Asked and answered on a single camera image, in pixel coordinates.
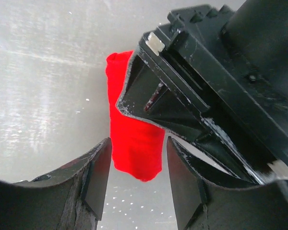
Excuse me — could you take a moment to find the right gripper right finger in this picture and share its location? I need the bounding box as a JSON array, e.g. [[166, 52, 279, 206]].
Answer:
[[166, 136, 262, 230]]

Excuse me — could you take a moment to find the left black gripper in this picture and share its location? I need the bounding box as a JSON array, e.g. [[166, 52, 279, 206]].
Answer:
[[117, 0, 288, 184]]

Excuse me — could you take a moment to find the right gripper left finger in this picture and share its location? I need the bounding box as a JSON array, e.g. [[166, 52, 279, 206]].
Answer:
[[12, 138, 112, 230]]

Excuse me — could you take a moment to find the red underwear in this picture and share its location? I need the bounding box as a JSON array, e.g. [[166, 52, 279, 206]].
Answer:
[[105, 51, 165, 182]]

